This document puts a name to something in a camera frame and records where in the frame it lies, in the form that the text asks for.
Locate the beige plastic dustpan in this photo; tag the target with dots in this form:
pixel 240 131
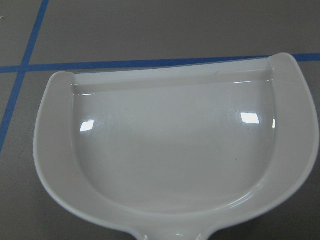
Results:
pixel 177 153

